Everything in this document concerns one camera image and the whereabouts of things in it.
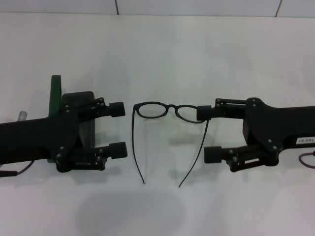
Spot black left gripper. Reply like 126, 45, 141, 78
0, 102, 83, 172

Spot green glasses case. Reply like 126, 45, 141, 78
46, 75, 96, 164

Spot black glasses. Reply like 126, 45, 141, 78
132, 102, 212, 189

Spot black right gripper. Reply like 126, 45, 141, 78
196, 97, 315, 173

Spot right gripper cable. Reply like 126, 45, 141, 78
298, 151, 315, 170

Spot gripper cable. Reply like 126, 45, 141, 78
0, 161, 34, 177
298, 151, 315, 170

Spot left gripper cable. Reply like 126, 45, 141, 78
0, 161, 34, 177

